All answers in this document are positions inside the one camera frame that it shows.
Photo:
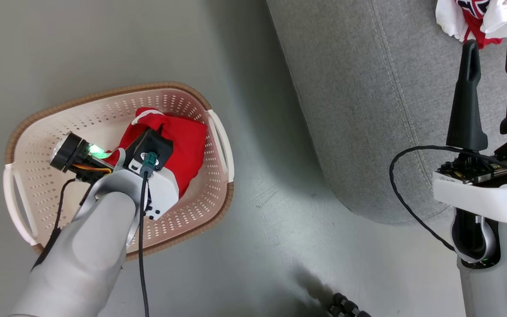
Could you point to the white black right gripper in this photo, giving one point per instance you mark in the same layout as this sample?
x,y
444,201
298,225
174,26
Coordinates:
x,y
482,198

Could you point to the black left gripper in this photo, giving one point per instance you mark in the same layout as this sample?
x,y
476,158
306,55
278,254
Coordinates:
x,y
71,154

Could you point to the white garment with red trim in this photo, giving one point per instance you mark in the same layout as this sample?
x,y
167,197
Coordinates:
x,y
451,17

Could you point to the red garment with white stripe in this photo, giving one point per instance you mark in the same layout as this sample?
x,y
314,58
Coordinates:
x,y
185,149

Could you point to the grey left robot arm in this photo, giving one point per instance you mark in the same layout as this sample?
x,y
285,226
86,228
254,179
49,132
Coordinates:
x,y
86,251

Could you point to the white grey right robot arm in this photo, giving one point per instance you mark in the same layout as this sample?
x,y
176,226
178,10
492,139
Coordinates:
x,y
500,281

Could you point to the beige perforated plastic laundry basket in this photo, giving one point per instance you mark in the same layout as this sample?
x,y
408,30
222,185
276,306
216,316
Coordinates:
x,y
187,211

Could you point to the grey fabric sofa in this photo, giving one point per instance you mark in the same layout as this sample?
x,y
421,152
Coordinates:
x,y
368,110

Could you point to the black roller base wheel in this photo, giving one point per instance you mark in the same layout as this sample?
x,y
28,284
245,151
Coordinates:
x,y
346,306

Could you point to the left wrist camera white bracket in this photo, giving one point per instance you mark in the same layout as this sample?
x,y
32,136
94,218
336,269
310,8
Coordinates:
x,y
159,180

